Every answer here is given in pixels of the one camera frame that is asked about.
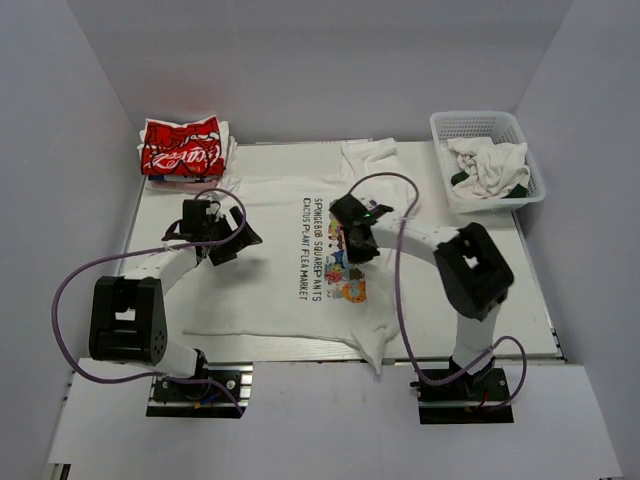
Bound white crumpled shirt in basket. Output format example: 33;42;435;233
447;137;531;200

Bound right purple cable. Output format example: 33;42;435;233
345;171;528;412

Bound white perforated plastic basket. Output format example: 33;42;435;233
430;111;546;214

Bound red Coca-Cola folded t-shirt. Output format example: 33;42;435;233
139;116;226;179

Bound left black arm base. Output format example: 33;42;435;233
146;352;253;419

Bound white SpongeBob print t-shirt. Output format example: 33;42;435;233
176;139;415;370

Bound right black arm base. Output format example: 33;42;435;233
410;358;514;425

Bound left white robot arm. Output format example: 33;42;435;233
89;199;262;399

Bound dark green garment in basket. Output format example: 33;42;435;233
450;171;469;187

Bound white folded shirts under stack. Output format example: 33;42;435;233
138;116;238;193

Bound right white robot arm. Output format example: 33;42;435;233
330;194;514;399

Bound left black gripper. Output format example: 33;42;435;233
204;206;262;266

